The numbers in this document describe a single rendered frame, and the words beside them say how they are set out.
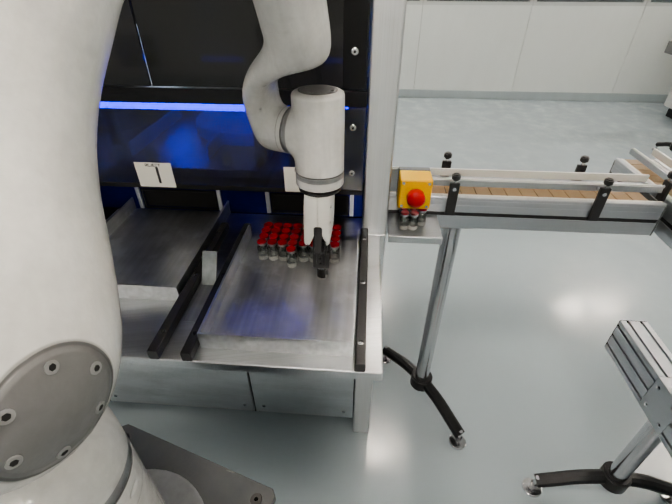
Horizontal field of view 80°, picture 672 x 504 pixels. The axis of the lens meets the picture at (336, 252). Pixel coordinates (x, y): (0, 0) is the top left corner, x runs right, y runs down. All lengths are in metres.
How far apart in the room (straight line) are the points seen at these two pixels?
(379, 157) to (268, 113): 0.29
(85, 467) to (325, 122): 0.50
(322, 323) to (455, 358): 1.22
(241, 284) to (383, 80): 0.49
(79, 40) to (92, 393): 0.20
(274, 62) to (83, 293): 0.41
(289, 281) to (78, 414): 0.61
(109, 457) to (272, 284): 0.50
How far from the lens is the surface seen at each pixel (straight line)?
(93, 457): 0.39
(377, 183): 0.90
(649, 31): 6.30
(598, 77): 6.19
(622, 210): 1.22
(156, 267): 0.94
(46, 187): 0.27
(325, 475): 1.55
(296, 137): 0.65
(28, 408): 0.25
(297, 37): 0.55
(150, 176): 1.02
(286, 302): 0.78
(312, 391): 1.43
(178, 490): 0.62
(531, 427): 1.79
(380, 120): 0.85
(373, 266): 0.87
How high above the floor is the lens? 1.41
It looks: 36 degrees down
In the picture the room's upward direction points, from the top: straight up
